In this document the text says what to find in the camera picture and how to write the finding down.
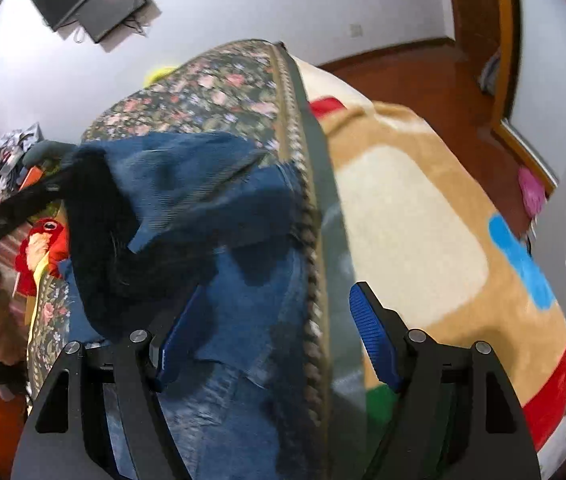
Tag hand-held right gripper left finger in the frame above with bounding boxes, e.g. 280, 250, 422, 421
10, 287, 204, 480

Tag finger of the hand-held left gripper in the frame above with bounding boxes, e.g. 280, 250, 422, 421
0, 167, 81, 261

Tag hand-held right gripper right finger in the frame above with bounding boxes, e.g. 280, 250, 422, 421
349, 281, 542, 480

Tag blue denim jeans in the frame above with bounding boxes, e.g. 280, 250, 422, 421
60, 130, 324, 480

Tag person's left hand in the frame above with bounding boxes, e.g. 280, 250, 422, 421
0, 265, 30, 367

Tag red plush parrot toy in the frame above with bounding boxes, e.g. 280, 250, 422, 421
13, 217, 72, 297

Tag orange box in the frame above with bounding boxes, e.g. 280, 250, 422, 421
21, 166, 46, 190

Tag pile of mixed clutter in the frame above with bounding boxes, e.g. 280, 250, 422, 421
0, 122, 44, 193

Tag grey cushion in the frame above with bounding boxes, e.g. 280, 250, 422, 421
23, 140, 80, 169

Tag beige cartoon blanket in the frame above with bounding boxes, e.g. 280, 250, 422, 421
293, 55, 566, 480

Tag pink bag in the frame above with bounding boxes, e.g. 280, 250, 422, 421
517, 166, 548, 218

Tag yellow object behind bed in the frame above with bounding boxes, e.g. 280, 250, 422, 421
143, 62, 180, 87

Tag dark floral blanket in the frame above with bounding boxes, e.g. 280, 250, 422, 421
25, 40, 370, 480

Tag white wardrobe sliding door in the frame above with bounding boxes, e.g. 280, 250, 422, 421
493, 0, 566, 333

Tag brown wooden door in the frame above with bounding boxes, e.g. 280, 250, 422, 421
442, 0, 504, 111

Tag small black wall monitor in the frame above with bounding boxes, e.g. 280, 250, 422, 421
75, 0, 150, 44

